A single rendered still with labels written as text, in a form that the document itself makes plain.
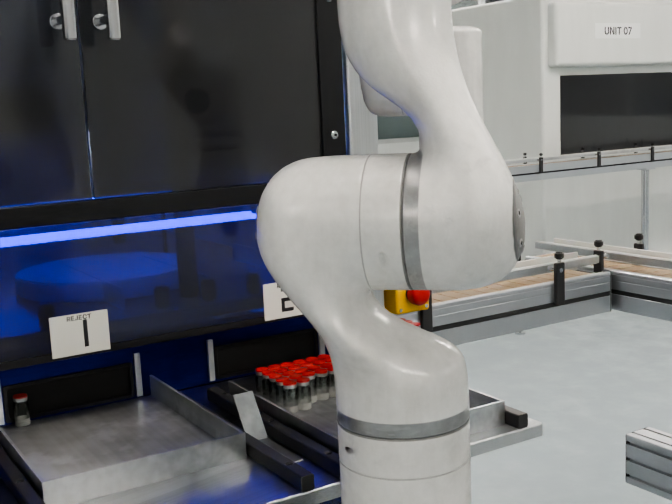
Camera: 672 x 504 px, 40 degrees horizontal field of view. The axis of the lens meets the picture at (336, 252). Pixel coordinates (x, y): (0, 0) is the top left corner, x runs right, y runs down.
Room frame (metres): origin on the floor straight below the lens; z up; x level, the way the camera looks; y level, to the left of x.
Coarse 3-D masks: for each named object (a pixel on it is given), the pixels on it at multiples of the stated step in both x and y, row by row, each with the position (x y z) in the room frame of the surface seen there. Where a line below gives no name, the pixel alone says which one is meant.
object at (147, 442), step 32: (160, 384) 1.40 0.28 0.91; (64, 416) 1.35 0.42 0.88; (96, 416) 1.34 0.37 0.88; (128, 416) 1.33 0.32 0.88; (160, 416) 1.33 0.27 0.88; (192, 416) 1.29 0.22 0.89; (32, 448) 1.22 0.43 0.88; (64, 448) 1.21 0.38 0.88; (96, 448) 1.21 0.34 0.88; (128, 448) 1.20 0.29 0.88; (160, 448) 1.19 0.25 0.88; (192, 448) 1.11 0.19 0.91; (224, 448) 1.13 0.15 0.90; (32, 480) 1.06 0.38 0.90; (64, 480) 1.03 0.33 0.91; (96, 480) 1.05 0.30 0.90; (128, 480) 1.07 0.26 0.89; (160, 480) 1.09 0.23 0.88
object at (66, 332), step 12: (84, 312) 1.31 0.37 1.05; (96, 312) 1.32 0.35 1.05; (60, 324) 1.29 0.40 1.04; (72, 324) 1.30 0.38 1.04; (96, 324) 1.31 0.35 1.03; (108, 324) 1.32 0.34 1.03; (60, 336) 1.29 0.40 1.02; (72, 336) 1.30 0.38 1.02; (96, 336) 1.31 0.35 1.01; (108, 336) 1.32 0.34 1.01; (60, 348) 1.29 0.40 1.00; (72, 348) 1.30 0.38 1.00; (84, 348) 1.30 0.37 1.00; (96, 348) 1.31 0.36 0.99; (108, 348) 1.32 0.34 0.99
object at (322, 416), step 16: (256, 400) 1.30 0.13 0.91; (480, 400) 1.27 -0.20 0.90; (496, 400) 1.24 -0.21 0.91; (272, 416) 1.26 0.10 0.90; (288, 416) 1.22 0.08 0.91; (304, 416) 1.30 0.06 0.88; (320, 416) 1.29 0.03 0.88; (336, 416) 1.29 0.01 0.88; (480, 416) 1.21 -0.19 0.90; (496, 416) 1.22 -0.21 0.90; (304, 432) 1.18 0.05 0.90; (320, 432) 1.14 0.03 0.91; (336, 432) 1.22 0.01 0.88; (336, 448) 1.11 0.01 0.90
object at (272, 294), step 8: (264, 288) 1.46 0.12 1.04; (272, 288) 1.47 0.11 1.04; (280, 288) 1.47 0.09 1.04; (264, 296) 1.46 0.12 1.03; (272, 296) 1.46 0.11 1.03; (280, 296) 1.47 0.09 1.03; (264, 304) 1.46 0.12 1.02; (272, 304) 1.46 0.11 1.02; (280, 304) 1.47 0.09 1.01; (288, 304) 1.48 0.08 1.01; (264, 312) 1.46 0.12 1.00; (272, 312) 1.46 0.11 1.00; (280, 312) 1.47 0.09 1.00; (288, 312) 1.48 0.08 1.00; (296, 312) 1.49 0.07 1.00
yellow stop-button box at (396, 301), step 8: (384, 296) 1.62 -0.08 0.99; (392, 296) 1.60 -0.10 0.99; (400, 296) 1.59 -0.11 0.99; (384, 304) 1.62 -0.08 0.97; (392, 304) 1.60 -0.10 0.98; (400, 304) 1.59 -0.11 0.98; (408, 304) 1.60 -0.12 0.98; (424, 304) 1.62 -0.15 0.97; (392, 312) 1.60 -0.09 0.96; (400, 312) 1.59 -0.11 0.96; (408, 312) 1.60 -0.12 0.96
